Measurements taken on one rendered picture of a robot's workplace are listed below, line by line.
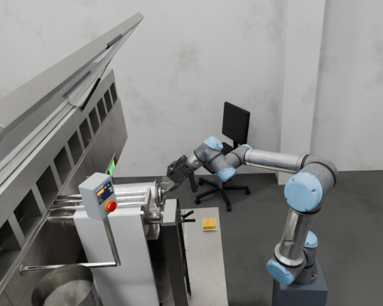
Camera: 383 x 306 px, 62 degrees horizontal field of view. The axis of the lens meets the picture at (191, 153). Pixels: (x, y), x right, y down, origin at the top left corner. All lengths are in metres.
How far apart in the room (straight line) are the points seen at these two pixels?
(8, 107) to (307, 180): 0.88
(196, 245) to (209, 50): 2.14
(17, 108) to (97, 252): 0.93
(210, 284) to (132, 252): 0.46
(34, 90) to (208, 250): 1.37
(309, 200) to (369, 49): 2.69
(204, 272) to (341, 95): 2.59
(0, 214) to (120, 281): 0.58
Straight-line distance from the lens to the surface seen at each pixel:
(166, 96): 3.52
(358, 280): 2.91
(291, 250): 1.31
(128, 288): 1.43
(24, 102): 0.45
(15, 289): 1.12
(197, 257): 1.69
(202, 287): 1.57
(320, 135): 3.81
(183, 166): 1.40
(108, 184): 0.84
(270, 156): 1.32
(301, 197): 1.10
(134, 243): 1.24
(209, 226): 1.81
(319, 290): 1.60
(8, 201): 1.07
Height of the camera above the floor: 2.13
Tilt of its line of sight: 29 degrees down
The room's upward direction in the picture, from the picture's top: 6 degrees counter-clockwise
